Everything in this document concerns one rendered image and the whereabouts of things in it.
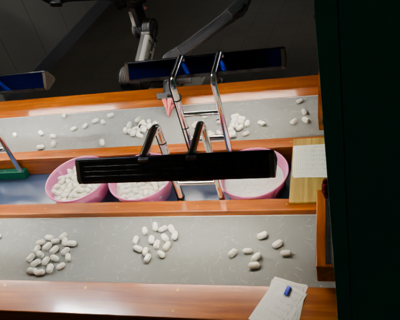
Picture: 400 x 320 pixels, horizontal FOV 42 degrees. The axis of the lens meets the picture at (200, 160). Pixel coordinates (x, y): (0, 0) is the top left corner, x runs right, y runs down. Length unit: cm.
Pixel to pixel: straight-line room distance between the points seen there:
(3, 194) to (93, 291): 86
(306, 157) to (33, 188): 119
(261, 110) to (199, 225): 66
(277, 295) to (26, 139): 149
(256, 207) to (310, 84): 74
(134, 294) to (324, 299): 58
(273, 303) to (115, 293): 50
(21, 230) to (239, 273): 89
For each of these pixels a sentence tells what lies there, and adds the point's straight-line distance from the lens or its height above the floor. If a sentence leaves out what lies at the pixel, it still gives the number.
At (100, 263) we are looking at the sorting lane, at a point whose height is 74.
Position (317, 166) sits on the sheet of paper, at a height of 78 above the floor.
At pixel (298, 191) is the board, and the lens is 181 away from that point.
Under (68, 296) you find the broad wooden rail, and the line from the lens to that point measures 177.
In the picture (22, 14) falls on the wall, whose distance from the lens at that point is 462.
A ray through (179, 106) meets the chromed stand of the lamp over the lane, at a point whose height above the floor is 100.
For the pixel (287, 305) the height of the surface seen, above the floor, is 77.
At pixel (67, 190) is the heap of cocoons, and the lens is 217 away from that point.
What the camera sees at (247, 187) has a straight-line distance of 192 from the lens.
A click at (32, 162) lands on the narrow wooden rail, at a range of 241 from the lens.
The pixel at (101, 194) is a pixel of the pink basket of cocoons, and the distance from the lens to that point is 212.
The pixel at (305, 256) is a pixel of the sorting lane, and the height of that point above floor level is 74.
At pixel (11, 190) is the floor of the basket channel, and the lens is 244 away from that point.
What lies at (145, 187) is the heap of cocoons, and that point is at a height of 74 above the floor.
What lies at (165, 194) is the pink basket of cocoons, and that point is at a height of 71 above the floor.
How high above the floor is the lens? 207
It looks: 40 degrees down
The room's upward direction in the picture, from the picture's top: 16 degrees counter-clockwise
